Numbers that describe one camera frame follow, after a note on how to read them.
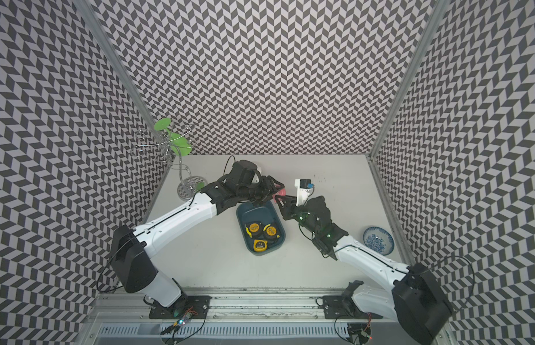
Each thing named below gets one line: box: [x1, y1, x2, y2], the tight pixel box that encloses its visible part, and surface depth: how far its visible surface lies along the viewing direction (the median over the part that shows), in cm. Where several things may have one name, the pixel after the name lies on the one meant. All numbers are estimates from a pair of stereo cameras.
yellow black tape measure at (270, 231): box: [262, 222, 281, 241], surface depth 89 cm
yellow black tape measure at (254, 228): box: [245, 221, 264, 238], surface depth 90 cm
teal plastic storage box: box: [235, 201, 287, 256], surface depth 93 cm
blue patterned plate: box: [363, 226, 395, 256], surface depth 88 cm
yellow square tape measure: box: [253, 239, 269, 253], surface depth 86 cm
